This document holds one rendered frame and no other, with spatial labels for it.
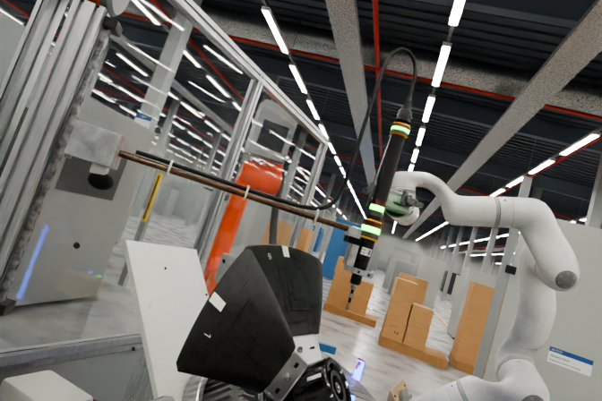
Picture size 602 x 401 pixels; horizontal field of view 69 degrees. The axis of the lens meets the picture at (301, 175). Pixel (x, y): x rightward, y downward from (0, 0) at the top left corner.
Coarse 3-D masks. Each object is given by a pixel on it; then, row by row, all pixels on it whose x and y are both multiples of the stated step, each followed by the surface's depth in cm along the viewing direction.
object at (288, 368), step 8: (288, 360) 83; (296, 360) 84; (288, 368) 83; (304, 368) 85; (280, 376) 82; (296, 376) 84; (272, 384) 81; (280, 384) 82; (288, 384) 84; (264, 392) 80; (272, 392) 81; (280, 392) 83; (280, 400) 83
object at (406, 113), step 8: (408, 104) 104; (400, 112) 103; (408, 112) 103; (400, 120) 106; (408, 120) 103; (368, 240) 99; (360, 248) 99; (368, 248) 99; (360, 256) 99; (368, 256) 99; (360, 264) 99; (352, 280) 99; (360, 280) 99
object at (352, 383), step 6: (324, 354) 121; (342, 366) 121; (348, 372) 119; (348, 378) 112; (348, 384) 105; (354, 384) 108; (360, 384) 116; (354, 390) 103; (360, 390) 107; (366, 390) 115; (360, 396) 102; (366, 396) 108; (372, 396) 114
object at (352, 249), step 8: (344, 232) 101; (352, 232) 99; (360, 232) 99; (344, 240) 101; (352, 240) 98; (360, 240) 98; (352, 248) 98; (344, 256) 101; (352, 256) 98; (344, 264) 100; (352, 264) 98; (352, 272) 97; (360, 272) 96; (368, 272) 97
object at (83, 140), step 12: (72, 120) 87; (72, 132) 86; (84, 132) 86; (96, 132) 87; (108, 132) 87; (72, 144) 85; (84, 144) 86; (96, 144) 86; (108, 144) 87; (120, 144) 89; (84, 156) 86; (96, 156) 86; (108, 156) 87
